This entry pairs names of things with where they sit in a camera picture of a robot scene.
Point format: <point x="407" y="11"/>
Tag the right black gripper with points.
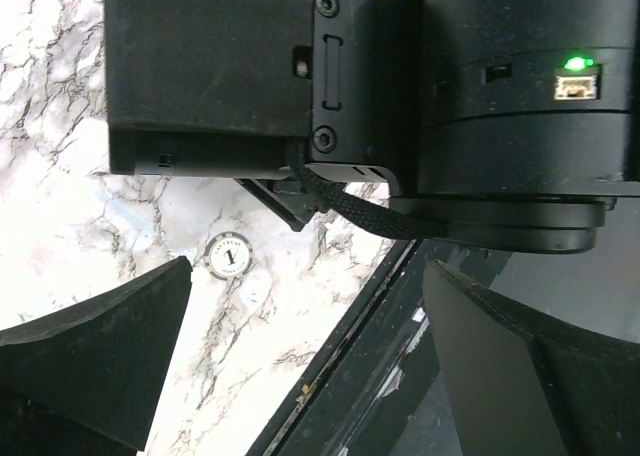
<point x="315" y="93"/>

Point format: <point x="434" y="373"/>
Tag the black mounting rail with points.
<point x="376" y="386"/>

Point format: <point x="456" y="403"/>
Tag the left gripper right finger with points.
<point x="522" y="382"/>

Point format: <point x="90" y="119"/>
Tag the white poker chip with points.
<point x="228" y="255"/>

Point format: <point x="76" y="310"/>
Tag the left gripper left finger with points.
<point x="87" y="379"/>

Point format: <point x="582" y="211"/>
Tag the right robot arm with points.
<point x="502" y="124"/>

